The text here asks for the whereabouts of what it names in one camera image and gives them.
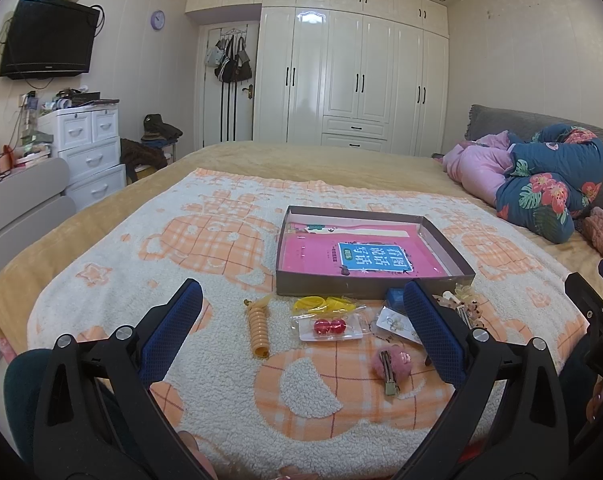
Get grey headboard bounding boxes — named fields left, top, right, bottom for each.
left=465, top=104, right=603, bottom=226

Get purple wall clock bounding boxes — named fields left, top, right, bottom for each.
left=150, top=10, right=166, bottom=30

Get black wall television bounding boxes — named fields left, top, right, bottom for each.
left=0, top=0, right=102, bottom=80

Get right hand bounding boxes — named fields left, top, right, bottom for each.
left=586, top=378, right=603, bottom=422

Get shallow brown cardboard tray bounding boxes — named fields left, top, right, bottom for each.
left=276, top=206, right=476, bottom=300

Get blue small box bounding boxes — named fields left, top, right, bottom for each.
left=385, top=288, right=405, bottom=313

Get white built-in wardrobe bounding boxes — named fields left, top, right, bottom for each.
left=186, top=0, right=449, bottom=157

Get white drawer cabinet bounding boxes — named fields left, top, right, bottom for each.
left=38, top=100, right=126, bottom=211

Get sheer red-dotted bow clip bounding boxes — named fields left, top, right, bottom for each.
left=435, top=284, right=485, bottom=330

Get left hand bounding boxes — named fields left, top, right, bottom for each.
left=178, top=431, right=218, bottom=480

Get red ball earrings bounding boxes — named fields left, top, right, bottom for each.
left=297, top=314, right=364, bottom=342

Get yellow rings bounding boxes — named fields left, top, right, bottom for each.
left=290, top=294, right=367, bottom=318

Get white door with bags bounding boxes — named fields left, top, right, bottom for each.
left=194, top=21, right=259, bottom=148

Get stool with dark clothes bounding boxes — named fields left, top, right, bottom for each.
left=141, top=114, right=183, bottom=162

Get orange spiral hair tie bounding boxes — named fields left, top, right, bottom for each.
left=243, top=294, right=274, bottom=360

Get dark clothes pile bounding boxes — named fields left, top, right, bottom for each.
left=119, top=139, right=167, bottom=182

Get pink fluffy hair clip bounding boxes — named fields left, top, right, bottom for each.
left=372, top=346, right=412, bottom=396

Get bed with tan cover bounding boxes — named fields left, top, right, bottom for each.
left=0, top=143, right=603, bottom=479

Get blue floral quilt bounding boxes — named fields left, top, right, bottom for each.
left=495, top=124, right=603, bottom=244

